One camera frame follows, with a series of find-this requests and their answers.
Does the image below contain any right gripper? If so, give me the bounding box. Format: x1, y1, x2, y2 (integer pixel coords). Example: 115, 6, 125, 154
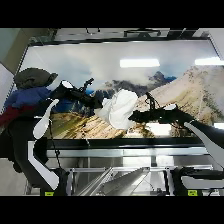
128, 109, 162, 125

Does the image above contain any white garment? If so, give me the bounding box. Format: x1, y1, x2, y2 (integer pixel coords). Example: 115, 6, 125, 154
95, 88, 140, 131

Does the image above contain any silver frame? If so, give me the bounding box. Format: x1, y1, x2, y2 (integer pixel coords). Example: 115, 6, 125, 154
26, 139, 224, 197

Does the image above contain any black cable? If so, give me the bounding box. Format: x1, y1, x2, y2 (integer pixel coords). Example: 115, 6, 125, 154
48, 119, 64, 172

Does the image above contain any red garment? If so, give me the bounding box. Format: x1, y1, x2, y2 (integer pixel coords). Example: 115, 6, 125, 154
0, 104, 38, 128

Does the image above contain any olive grey garment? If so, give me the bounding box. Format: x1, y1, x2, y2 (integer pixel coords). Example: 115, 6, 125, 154
13, 67, 59, 91

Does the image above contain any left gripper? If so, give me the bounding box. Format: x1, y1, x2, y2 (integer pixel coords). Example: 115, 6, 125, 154
78, 91, 104, 110

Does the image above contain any blue garment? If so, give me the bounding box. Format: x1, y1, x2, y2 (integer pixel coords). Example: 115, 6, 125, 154
3, 86, 56, 110

